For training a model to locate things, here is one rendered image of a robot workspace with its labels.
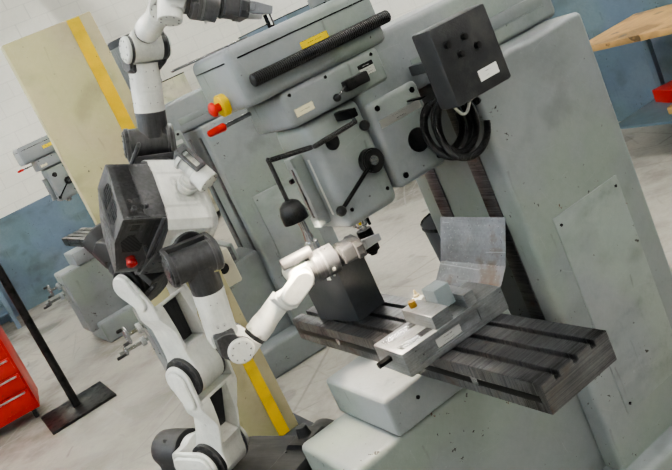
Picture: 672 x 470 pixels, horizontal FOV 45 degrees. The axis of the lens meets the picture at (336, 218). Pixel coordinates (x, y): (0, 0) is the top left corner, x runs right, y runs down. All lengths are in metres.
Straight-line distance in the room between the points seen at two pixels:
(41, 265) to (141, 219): 8.96
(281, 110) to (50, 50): 1.89
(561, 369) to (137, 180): 1.22
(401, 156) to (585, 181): 0.61
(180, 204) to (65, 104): 1.62
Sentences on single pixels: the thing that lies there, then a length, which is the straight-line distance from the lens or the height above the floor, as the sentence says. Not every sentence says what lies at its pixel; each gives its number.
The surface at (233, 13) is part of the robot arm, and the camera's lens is 2.20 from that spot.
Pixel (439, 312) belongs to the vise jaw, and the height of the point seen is 1.06.
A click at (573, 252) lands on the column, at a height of 0.92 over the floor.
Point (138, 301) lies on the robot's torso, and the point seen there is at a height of 1.31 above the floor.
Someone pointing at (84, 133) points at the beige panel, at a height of 1.82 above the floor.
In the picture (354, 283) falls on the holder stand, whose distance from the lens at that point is 2.56.
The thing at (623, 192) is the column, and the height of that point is 0.98.
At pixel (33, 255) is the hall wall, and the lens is 11.13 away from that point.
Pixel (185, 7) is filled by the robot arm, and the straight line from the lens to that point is 2.19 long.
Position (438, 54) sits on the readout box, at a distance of 2.07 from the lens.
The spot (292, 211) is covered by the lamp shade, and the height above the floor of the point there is 1.43.
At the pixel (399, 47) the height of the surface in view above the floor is 1.69.
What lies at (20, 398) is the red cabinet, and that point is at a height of 0.21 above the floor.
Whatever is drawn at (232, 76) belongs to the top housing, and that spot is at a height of 1.82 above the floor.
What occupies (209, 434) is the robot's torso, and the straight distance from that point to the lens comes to 2.79.
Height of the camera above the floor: 1.87
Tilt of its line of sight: 14 degrees down
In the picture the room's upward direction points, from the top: 25 degrees counter-clockwise
